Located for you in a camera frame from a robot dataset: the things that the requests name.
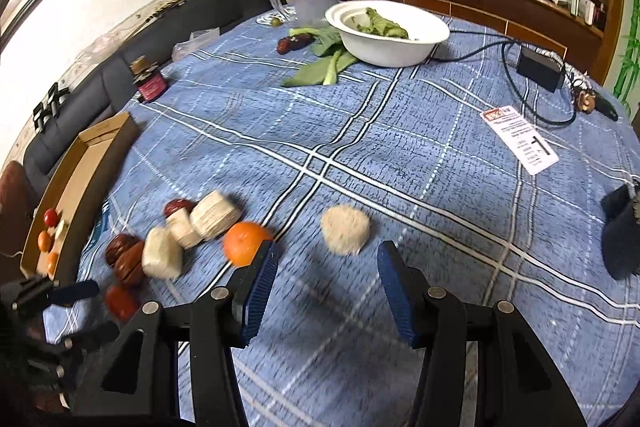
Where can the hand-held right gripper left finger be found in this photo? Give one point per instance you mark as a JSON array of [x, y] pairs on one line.
[[260, 287]]

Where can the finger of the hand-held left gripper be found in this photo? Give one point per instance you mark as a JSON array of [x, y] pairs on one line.
[[95, 336], [75, 293]]

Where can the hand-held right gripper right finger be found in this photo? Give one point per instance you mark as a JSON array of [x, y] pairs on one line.
[[397, 292]]

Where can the red cherry tomato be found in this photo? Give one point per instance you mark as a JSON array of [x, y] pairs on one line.
[[50, 217], [120, 303]]

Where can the orange mandarin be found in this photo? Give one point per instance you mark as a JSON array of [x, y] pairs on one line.
[[44, 240], [242, 242], [51, 263]]

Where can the dark red date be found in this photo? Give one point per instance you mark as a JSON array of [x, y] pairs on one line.
[[177, 207], [131, 267], [117, 247], [283, 46], [300, 41]]

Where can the brown cardboard tray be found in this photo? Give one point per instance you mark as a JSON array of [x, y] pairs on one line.
[[85, 172]]

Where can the blue plaid tablecloth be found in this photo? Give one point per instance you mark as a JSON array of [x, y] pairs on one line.
[[380, 147]]

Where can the black clip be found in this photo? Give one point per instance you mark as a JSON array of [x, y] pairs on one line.
[[57, 94], [42, 114]]

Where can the white printed card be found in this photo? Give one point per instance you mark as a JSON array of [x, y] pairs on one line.
[[520, 139]]

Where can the dark red jar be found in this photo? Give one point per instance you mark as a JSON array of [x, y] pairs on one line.
[[148, 84]]

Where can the dark cloth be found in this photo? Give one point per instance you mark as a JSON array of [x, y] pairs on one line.
[[620, 237]]

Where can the green leaf vegetable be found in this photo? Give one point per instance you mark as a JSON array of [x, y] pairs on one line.
[[320, 64]]

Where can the white bowl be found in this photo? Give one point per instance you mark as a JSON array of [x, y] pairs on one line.
[[390, 47]]

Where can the clear plastic bag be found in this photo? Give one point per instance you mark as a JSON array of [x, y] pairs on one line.
[[192, 45]]

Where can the black power adapter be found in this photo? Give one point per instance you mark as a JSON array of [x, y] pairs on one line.
[[540, 68]]

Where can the green leaves in bowl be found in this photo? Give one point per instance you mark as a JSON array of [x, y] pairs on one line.
[[382, 26]]

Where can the round printed coaster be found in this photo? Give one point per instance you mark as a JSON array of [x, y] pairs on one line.
[[264, 20]]

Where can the black leather sofa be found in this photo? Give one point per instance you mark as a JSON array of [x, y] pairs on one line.
[[200, 12]]

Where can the green bamboo wall sticker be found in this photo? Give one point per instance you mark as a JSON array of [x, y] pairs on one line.
[[630, 62]]

